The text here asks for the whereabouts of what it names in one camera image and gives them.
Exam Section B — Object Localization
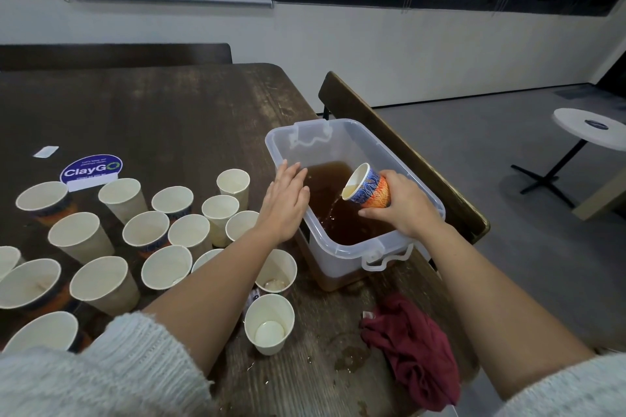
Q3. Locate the person's right hand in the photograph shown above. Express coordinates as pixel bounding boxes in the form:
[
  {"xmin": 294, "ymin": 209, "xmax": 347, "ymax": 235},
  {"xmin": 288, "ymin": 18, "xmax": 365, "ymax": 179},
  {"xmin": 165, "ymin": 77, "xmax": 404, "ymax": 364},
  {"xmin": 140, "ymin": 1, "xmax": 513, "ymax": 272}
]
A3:
[{"xmin": 357, "ymin": 169, "xmax": 443, "ymax": 240}]

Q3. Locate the person's left hand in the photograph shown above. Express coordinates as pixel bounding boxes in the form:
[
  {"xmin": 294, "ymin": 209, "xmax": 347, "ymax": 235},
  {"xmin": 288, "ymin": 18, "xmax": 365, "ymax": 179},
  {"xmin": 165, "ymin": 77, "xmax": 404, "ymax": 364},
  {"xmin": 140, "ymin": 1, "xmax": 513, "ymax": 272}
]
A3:
[{"xmin": 252, "ymin": 160, "xmax": 311, "ymax": 247}]

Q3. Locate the orange blue patterned paper cup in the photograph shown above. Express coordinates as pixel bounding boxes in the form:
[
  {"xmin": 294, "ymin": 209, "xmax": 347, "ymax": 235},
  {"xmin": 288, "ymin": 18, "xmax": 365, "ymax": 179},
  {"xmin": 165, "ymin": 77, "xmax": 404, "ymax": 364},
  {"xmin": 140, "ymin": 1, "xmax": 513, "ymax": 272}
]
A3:
[{"xmin": 341, "ymin": 162, "xmax": 391, "ymax": 210}]

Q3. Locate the white paper cup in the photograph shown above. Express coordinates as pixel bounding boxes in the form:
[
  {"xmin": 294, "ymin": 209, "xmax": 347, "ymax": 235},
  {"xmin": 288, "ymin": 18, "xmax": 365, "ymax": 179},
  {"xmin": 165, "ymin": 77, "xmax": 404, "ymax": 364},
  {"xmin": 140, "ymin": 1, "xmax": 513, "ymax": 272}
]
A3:
[
  {"xmin": 201, "ymin": 195, "xmax": 241, "ymax": 247},
  {"xmin": 216, "ymin": 168, "xmax": 252, "ymax": 210}
]

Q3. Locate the clear plastic storage bin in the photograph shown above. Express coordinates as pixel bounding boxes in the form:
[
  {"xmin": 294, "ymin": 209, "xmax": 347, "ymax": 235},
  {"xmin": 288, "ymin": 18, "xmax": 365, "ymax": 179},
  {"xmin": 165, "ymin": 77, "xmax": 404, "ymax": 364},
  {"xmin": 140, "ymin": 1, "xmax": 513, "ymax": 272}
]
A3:
[{"xmin": 265, "ymin": 119, "xmax": 447, "ymax": 281}]

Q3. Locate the group of paper cups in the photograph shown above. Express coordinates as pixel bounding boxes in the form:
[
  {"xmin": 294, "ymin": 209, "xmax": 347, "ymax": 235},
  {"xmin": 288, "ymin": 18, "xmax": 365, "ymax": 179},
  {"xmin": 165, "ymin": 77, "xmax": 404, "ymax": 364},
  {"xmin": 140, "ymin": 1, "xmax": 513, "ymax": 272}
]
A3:
[{"xmin": 0, "ymin": 168, "xmax": 258, "ymax": 354}]

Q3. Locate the person's right forearm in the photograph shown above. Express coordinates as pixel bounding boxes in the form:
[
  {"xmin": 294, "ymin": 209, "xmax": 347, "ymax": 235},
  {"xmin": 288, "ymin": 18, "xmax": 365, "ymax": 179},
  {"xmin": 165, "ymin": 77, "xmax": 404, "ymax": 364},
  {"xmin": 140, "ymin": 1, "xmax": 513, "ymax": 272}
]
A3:
[{"xmin": 421, "ymin": 221, "xmax": 626, "ymax": 417}]

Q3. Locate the person's left forearm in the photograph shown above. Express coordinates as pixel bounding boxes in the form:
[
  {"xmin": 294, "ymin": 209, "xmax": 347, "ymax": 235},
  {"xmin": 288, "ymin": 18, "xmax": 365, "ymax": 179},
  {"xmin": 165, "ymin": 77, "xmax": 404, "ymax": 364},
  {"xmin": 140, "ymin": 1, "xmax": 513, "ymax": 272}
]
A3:
[{"xmin": 0, "ymin": 231, "xmax": 290, "ymax": 417}]

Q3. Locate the dark wooden chair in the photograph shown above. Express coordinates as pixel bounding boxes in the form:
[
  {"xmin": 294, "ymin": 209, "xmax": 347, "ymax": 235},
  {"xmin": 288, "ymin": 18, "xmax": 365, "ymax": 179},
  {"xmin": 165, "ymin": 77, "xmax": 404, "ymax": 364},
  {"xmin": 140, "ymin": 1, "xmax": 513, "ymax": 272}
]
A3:
[
  {"xmin": 0, "ymin": 42, "xmax": 234, "ymax": 71},
  {"xmin": 318, "ymin": 70, "xmax": 491, "ymax": 276}
]

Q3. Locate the dark red cloth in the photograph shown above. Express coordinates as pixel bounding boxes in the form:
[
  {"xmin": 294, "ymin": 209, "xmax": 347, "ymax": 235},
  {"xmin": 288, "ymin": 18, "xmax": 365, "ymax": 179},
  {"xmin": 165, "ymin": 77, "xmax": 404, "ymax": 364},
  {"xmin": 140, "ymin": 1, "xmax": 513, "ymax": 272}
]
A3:
[{"xmin": 358, "ymin": 293, "xmax": 461, "ymax": 411}]

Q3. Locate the dark wooden table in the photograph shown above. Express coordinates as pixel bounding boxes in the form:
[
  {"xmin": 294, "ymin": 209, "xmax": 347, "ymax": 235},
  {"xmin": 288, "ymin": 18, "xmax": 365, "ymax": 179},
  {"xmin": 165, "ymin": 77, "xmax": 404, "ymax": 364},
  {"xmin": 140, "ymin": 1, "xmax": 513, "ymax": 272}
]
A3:
[{"xmin": 0, "ymin": 63, "xmax": 481, "ymax": 417}]

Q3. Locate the round blue sticker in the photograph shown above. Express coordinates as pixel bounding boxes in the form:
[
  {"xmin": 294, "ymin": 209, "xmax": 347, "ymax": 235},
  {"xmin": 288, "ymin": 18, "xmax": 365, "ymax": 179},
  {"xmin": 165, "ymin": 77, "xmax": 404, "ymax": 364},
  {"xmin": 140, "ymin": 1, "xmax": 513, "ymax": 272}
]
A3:
[{"xmin": 59, "ymin": 154, "xmax": 125, "ymax": 192}]

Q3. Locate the round white side table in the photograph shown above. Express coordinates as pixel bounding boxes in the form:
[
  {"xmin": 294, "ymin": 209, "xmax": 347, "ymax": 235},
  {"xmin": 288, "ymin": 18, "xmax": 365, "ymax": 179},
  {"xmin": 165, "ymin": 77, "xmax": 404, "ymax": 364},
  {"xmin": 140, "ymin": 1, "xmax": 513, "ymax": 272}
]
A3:
[{"xmin": 511, "ymin": 107, "xmax": 626, "ymax": 210}]

